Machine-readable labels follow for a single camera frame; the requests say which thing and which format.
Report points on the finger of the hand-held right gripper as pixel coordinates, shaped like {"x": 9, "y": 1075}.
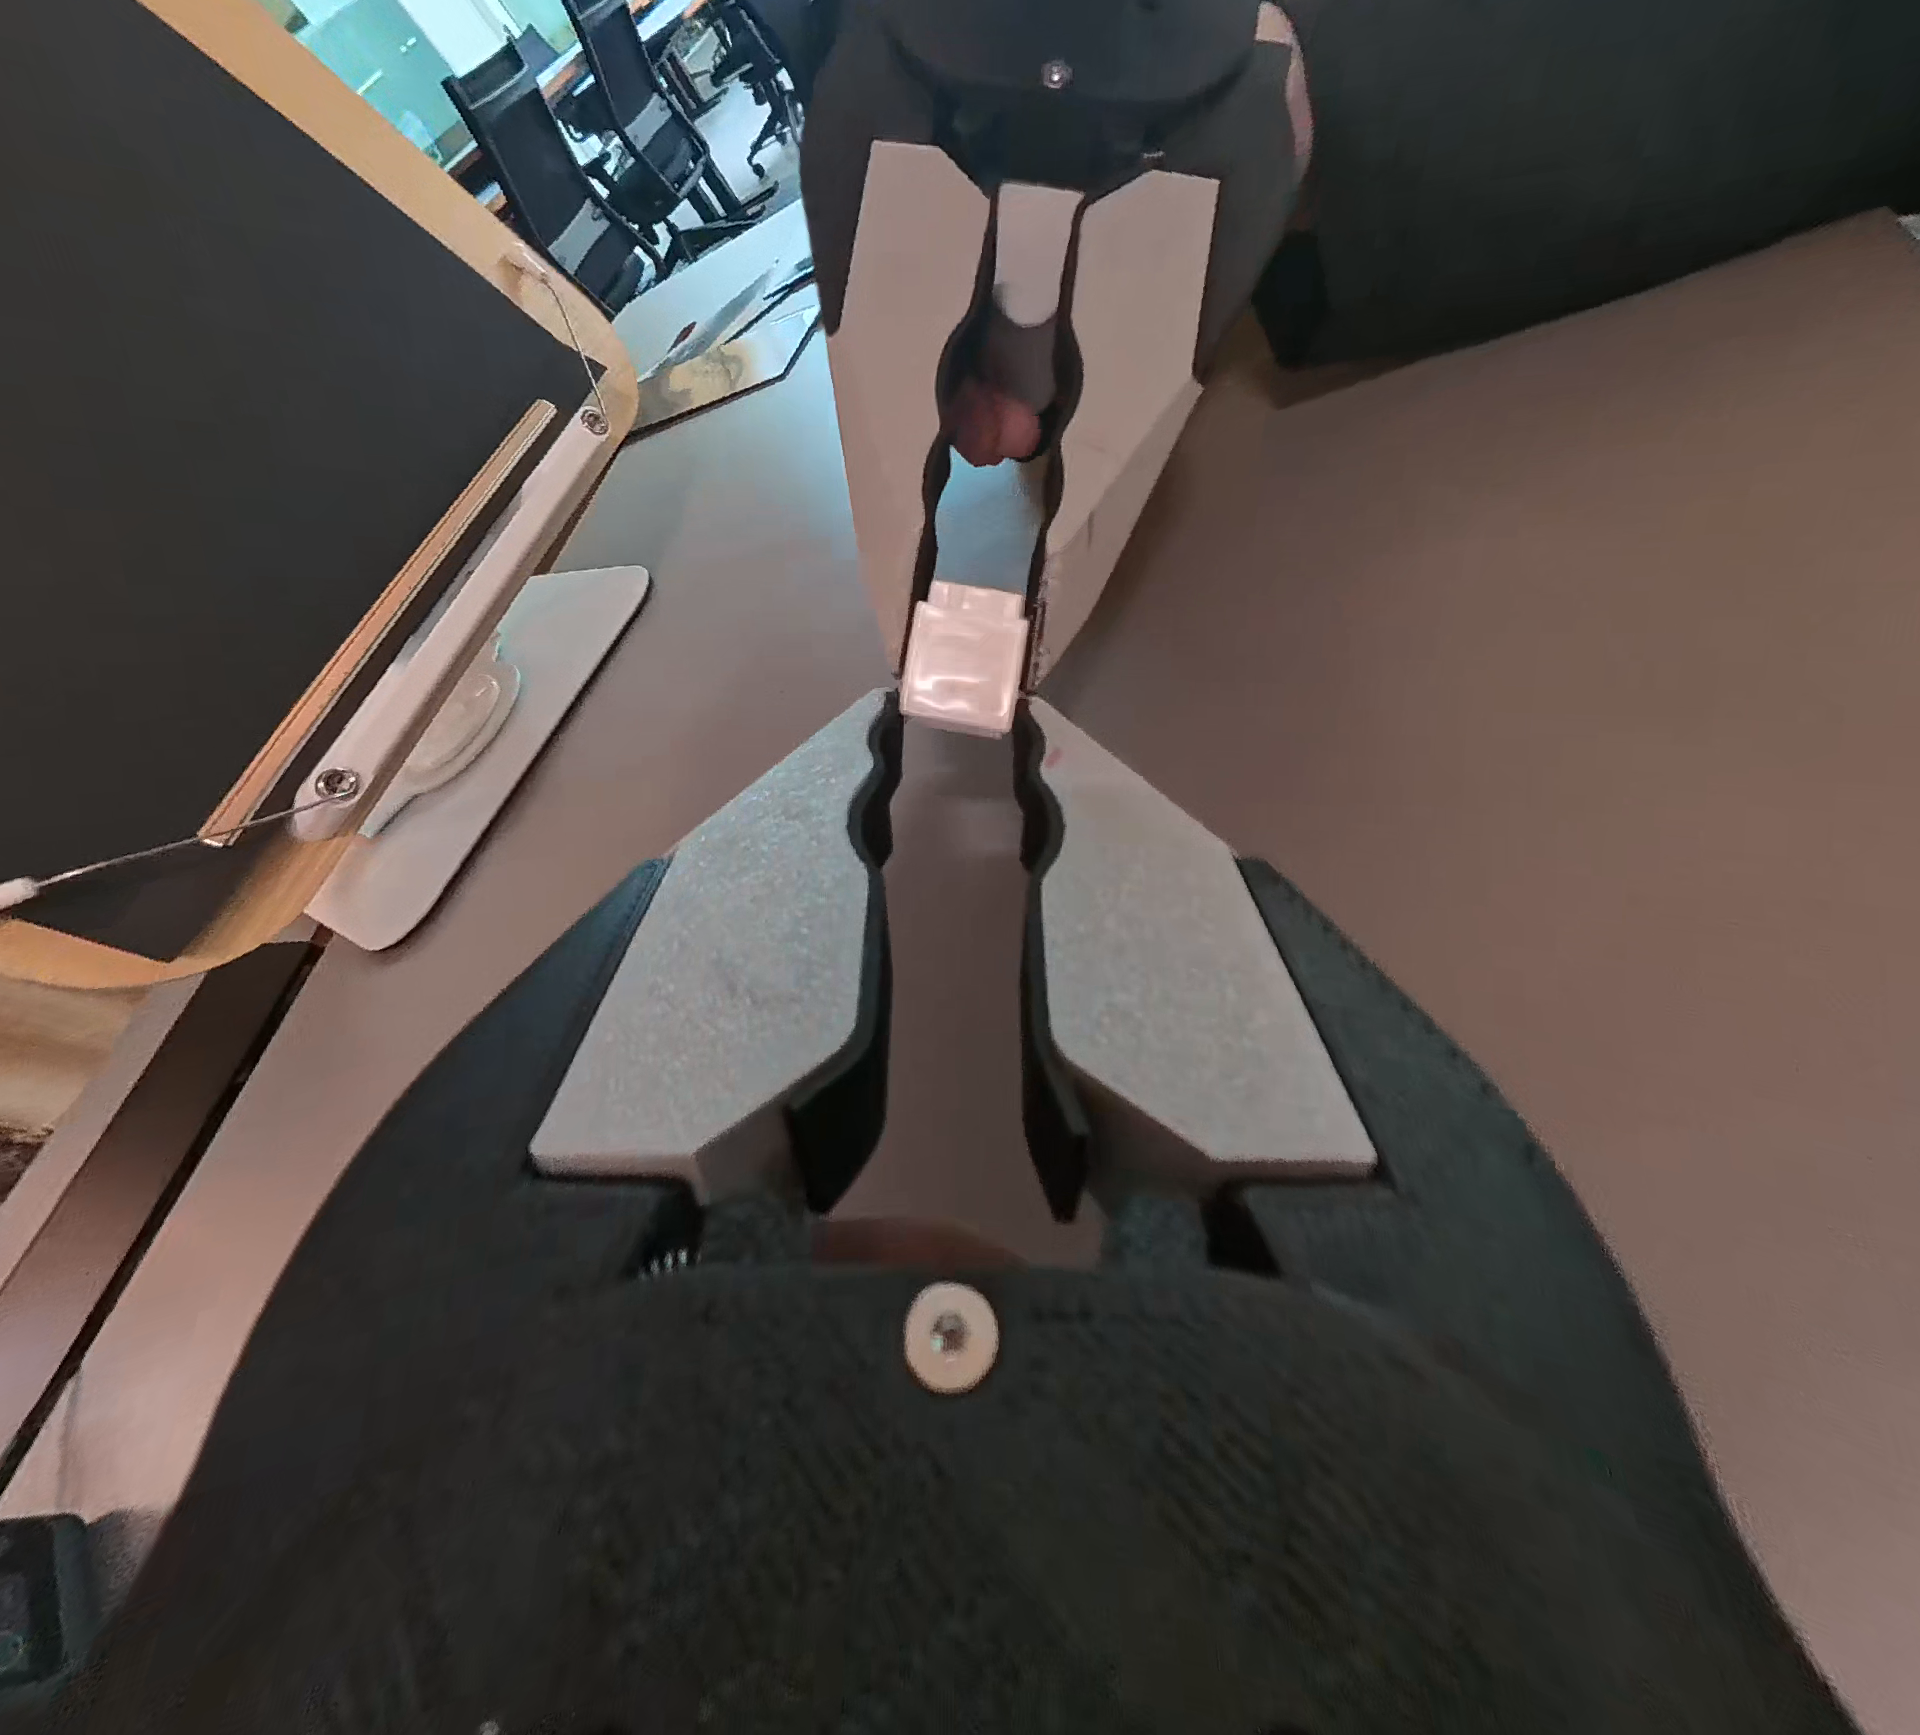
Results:
{"x": 892, "y": 311}
{"x": 1148, "y": 311}

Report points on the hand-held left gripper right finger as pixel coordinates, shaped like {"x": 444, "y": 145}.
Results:
{"x": 1171, "y": 1017}

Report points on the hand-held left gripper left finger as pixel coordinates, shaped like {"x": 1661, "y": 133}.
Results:
{"x": 721, "y": 1017}

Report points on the small white plastic block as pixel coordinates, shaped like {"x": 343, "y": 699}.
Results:
{"x": 961, "y": 671}

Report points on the person's right forearm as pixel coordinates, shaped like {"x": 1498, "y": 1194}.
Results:
{"x": 1574, "y": 115}

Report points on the person's right hand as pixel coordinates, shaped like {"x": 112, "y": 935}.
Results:
{"x": 993, "y": 423}

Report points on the silver laptop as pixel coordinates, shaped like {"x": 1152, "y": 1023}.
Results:
{"x": 721, "y": 341}

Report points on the white board stand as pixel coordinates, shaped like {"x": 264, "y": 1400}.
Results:
{"x": 555, "y": 657}

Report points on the black charging case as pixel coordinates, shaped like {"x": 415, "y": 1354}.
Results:
{"x": 39, "y": 1600}

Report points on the black board with wooden frame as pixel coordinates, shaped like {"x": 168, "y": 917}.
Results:
{"x": 224, "y": 341}

